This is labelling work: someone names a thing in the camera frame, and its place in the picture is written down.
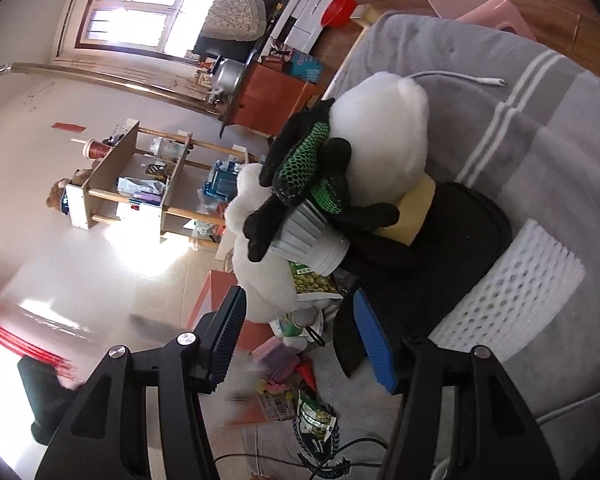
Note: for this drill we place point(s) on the orange wooden cabinet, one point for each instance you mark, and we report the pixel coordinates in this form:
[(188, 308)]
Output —
[(270, 95)]

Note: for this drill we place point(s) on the green snack packet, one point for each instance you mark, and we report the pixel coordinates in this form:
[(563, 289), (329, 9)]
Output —
[(312, 280), (315, 417)]

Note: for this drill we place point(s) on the wooden bed frame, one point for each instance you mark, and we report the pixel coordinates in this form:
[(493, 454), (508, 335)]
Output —
[(362, 16)]

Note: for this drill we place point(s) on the white plush toy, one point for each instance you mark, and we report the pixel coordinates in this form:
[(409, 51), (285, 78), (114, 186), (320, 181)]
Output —
[(380, 110)]

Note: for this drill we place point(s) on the blue plastic packet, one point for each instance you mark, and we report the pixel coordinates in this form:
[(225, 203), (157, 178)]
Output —
[(225, 180)]

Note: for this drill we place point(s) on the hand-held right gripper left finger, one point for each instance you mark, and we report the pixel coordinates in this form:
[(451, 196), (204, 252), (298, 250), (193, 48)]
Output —
[(227, 340)]

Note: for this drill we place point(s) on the grey ribbed cup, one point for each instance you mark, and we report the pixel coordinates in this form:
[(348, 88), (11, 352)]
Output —
[(305, 240)]

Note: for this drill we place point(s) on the white cabinet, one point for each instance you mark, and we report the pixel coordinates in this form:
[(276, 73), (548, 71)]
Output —
[(310, 5)]

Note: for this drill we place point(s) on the clear plastic bottle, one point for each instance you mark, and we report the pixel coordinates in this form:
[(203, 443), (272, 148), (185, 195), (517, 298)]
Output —
[(167, 149)]

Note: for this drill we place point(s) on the red knot decoration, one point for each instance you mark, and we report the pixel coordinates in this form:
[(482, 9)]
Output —
[(10, 340)]

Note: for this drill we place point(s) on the pink purple packet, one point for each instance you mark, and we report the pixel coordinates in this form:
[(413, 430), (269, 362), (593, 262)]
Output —
[(277, 360)]

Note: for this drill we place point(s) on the red plastic cone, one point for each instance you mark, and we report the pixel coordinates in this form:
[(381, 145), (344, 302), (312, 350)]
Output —
[(307, 375)]

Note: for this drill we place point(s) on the pink plastic stool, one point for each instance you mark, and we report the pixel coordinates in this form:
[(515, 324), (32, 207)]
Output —
[(485, 10)]

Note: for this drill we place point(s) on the lace-covered television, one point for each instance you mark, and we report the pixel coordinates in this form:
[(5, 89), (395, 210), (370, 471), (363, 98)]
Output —
[(230, 5)]

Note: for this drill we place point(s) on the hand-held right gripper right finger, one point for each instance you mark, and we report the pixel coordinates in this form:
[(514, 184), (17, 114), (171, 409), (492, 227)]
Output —
[(375, 345)]

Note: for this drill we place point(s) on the metal pipe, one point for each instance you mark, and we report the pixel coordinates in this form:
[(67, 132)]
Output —
[(105, 76)]

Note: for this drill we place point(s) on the aluminium pot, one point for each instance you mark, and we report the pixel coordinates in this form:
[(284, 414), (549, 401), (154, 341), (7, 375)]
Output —
[(227, 77)]

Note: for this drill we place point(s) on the red cup with straw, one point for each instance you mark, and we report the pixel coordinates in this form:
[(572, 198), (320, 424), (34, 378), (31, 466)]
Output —
[(97, 149)]

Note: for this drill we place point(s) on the white foam net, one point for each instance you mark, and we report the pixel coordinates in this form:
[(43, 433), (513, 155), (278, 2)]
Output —
[(510, 285)]

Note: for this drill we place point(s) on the red paper sticker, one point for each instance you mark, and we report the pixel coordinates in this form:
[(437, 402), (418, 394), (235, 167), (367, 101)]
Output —
[(67, 125)]

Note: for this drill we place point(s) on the white green bottle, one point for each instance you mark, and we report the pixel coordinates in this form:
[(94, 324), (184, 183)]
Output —
[(292, 330)]

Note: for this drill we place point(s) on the window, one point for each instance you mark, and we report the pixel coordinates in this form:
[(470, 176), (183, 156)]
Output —
[(140, 10)]

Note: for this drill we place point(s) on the wooden shelf rack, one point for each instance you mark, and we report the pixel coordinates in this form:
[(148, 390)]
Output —
[(115, 170)]

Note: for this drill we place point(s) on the yellow round sponge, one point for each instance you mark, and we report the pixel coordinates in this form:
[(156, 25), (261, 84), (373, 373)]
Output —
[(410, 215)]

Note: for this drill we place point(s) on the brown plush toy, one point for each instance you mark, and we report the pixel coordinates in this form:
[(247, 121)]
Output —
[(62, 190)]

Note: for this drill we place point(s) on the red plastic basin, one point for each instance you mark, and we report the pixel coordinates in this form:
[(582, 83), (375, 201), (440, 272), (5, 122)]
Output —
[(339, 7)]

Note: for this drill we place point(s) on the blue printed box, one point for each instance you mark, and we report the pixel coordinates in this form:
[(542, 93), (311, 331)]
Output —
[(305, 66)]

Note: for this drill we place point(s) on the black green work glove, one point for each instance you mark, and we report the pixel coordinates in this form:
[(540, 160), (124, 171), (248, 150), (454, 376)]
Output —
[(340, 200), (300, 152)]

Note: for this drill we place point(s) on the orange cardboard box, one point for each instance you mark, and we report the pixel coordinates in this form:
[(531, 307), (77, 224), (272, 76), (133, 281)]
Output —
[(215, 295)]

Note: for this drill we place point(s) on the grey striped blanket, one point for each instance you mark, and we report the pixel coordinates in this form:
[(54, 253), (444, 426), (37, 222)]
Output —
[(480, 135)]

